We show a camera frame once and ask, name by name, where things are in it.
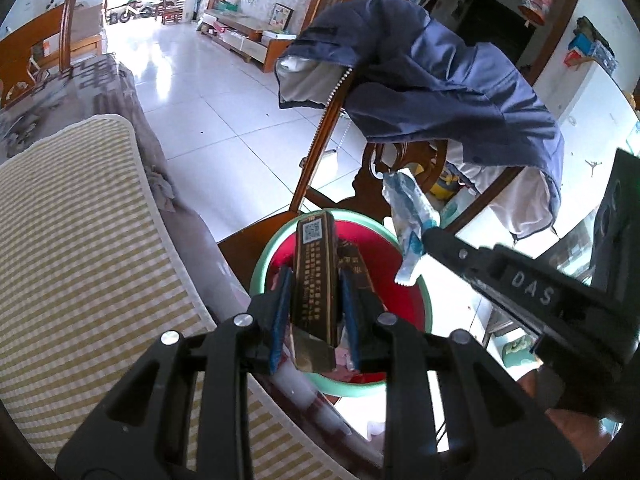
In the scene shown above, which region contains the blue jacket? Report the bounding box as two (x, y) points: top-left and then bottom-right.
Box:
(274, 0), (566, 246)

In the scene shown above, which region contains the dark brown box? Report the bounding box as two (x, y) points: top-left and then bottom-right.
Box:
(291, 211), (385, 373)

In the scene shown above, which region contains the yellow white striped mat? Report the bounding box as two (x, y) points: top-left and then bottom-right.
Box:
(0, 114), (386, 480)

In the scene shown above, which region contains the wooden dining chair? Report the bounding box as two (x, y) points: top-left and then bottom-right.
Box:
(0, 0), (106, 106)

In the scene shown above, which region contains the yellow blue toy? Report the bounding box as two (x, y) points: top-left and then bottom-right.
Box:
(430, 170), (461, 203)

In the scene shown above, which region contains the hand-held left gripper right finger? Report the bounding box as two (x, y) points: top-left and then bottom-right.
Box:
(340, 267), (583, 480)

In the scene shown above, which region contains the red green-rimmed bucket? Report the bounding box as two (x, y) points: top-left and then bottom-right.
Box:
(250, 208), (433, 398)

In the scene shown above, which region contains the white refrigerator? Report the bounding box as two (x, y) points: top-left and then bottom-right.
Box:
(537, 60), (640, 241)

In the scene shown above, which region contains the white kids bicycle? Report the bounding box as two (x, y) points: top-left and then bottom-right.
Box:
(106, 1), (153, 25)

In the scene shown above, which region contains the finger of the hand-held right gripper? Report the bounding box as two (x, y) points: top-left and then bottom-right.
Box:
(462, 267), (545, 350)
(422, 227), (506, 275)

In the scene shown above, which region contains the carved wooden chair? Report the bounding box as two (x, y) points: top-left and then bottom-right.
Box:
(216, 67), (526, 293)

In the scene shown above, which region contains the wooden television cabinet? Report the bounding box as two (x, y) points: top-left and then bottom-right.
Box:
(197, 7), (301, 73)

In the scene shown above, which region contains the silver blue snack wrapper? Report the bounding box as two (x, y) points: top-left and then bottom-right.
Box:
(382, 169), (442, 287)

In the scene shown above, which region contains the green package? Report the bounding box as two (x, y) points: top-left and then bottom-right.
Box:
(440, 190), (476, 226)

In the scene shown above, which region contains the person's right hand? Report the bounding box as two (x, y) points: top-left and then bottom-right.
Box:
(516, 364), (623, 463)

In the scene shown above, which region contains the wooden wall shelf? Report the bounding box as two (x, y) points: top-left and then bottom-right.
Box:
(565, 17), (618, 73)

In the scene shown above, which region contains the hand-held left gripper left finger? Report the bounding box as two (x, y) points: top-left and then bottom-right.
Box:
(56, 266), (296, 480)

